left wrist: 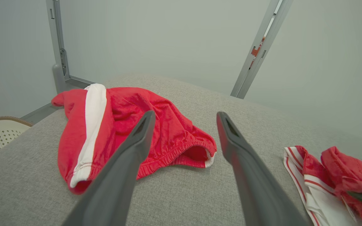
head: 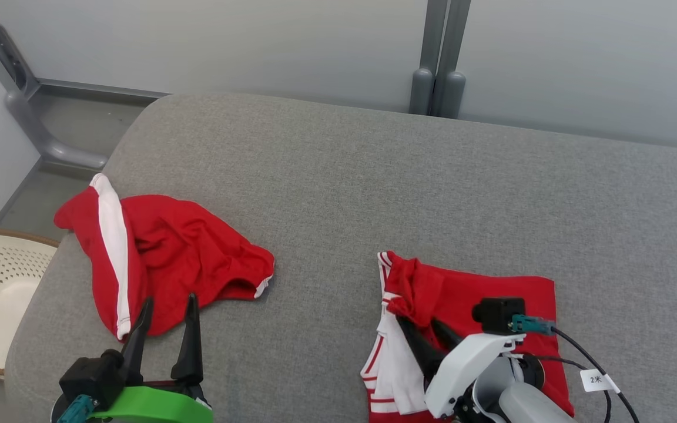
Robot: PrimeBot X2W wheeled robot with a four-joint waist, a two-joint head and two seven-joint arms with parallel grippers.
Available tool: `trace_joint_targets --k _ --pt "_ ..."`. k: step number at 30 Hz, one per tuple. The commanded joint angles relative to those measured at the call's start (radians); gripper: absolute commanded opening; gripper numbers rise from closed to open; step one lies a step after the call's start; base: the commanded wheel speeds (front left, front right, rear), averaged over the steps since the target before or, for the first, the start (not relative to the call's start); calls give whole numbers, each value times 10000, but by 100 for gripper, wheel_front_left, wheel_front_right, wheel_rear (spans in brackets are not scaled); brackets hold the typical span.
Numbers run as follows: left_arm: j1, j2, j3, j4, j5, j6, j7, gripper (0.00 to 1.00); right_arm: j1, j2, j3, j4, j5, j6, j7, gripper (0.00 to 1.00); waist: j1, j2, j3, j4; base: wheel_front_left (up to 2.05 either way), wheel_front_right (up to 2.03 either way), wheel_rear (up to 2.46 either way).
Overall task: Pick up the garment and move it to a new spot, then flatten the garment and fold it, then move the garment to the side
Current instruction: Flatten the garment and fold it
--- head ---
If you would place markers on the teal right camera connector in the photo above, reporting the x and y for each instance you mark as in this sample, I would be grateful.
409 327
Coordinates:
532 324

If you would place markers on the grey double partition post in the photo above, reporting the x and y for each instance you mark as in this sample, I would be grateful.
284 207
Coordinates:
441 53

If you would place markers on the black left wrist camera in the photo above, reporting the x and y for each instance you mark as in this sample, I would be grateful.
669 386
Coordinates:
91 376

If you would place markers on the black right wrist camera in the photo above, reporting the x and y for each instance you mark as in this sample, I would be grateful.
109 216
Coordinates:
498 314

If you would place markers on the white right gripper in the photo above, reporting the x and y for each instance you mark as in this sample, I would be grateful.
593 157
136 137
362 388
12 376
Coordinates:
462 370

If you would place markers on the grey partition base rail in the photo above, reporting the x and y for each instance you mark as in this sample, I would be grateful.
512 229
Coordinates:
103 91

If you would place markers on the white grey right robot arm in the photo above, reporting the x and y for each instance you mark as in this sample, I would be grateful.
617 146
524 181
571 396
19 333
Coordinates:
526 405

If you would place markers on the red basketball shorts white stripe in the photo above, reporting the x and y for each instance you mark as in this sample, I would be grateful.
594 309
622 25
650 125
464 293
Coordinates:
180 252

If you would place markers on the grey corner partition post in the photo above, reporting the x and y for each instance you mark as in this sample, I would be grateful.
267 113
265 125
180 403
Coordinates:
27 117

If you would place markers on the teal left camera connector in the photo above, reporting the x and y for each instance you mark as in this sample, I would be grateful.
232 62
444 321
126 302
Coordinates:
77 409

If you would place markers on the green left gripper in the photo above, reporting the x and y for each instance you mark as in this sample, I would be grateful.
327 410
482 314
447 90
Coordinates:
150 406

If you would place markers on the red basketball jersey white trim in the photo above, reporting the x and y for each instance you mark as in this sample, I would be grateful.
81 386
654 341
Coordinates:
468 288

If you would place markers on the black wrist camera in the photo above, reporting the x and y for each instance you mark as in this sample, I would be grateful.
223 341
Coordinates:
91 376
498 314

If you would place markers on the teal camera connector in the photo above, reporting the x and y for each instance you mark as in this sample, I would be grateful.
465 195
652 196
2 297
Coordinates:
532 324
77 409

